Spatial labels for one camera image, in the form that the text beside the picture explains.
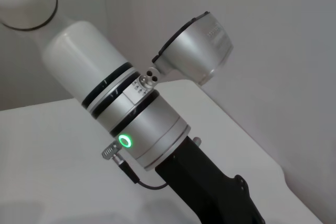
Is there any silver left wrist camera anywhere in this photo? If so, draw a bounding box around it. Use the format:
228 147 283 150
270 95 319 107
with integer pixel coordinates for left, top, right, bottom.
139 11 235 88

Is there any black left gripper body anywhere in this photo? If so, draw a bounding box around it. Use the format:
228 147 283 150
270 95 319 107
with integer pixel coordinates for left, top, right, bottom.
154 136 266 224

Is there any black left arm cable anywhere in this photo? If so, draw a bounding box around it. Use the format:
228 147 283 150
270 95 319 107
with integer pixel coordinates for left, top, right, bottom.
101 141 169 190

